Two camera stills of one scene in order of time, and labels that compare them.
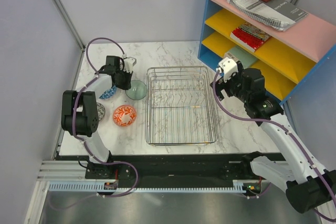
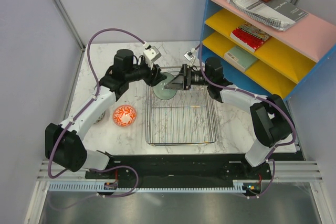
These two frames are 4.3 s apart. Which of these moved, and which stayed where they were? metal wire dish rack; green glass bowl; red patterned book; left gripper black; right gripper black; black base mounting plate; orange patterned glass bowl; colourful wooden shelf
Moved: left gripper black; green glass bowl; right gripper black
Stayed: black base mounting plate; metal wire dish rack; colourful wooden shelf; orange patterned glass bowl; red patterned book
